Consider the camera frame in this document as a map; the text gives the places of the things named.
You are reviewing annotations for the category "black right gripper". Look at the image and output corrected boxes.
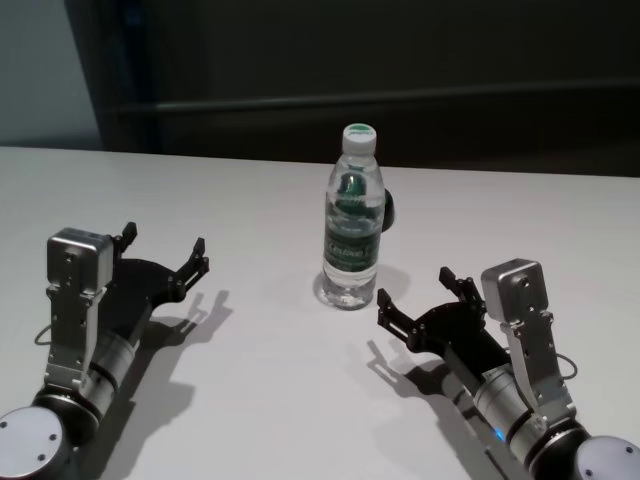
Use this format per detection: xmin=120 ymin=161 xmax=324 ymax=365
xmin=375 ymin=266 xmax=511 ymax=381

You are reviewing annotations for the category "clear water bottle green label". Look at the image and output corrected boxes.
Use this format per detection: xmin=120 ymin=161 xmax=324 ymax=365
xmin=319 ymin=122 xmax=385 ymax=312

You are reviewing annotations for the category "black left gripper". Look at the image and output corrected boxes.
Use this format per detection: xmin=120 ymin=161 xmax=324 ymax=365
xmin=97 ymin=221 xmax=210 ymax=346

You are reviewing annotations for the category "green YES button black base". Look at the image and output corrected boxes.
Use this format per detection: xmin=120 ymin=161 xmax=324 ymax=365
xmin=382 ymin=188 xmax=397 ymax=234

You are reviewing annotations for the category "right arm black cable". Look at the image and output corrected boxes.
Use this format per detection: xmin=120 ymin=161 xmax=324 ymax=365
xmin=554 ymin=352 xmax=579 ymax=382

